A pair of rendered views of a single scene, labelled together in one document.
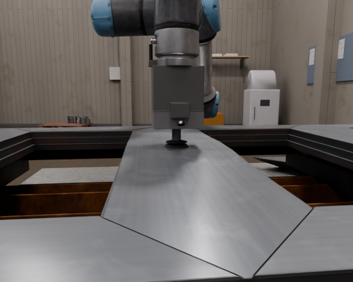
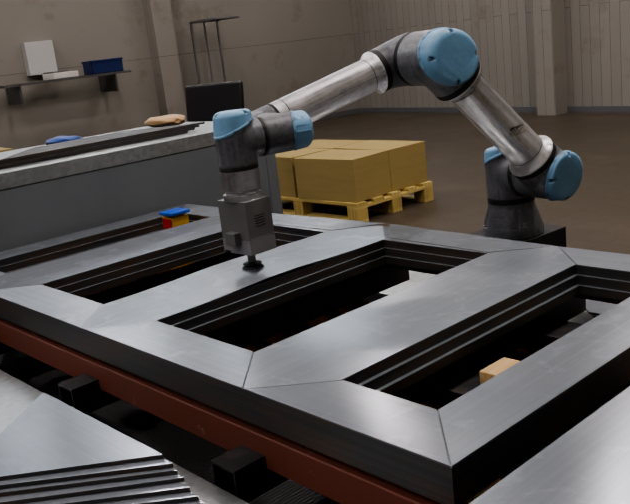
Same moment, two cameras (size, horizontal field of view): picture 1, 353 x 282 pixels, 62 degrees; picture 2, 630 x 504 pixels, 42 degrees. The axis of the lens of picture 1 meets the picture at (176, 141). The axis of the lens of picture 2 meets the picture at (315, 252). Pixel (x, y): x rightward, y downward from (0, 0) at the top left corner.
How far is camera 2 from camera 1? 1.42 m
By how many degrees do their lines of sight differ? 54
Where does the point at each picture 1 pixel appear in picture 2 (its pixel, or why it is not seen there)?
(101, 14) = not seen: hidden behind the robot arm
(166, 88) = (226, 219)
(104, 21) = not seen: hidden behind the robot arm
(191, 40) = (233, 182)
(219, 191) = (158, 305)
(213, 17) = (432, 72)
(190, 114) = (242, 242)
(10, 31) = not seen: outside the picture
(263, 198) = (157, 313)
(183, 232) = (102, 315)
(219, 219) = (120, 315)
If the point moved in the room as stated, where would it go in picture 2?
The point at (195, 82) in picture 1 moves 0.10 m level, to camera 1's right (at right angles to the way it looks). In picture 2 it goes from (241, 216) to (271, 221)
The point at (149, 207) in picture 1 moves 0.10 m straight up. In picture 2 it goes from (120, 305) to (110, 251)
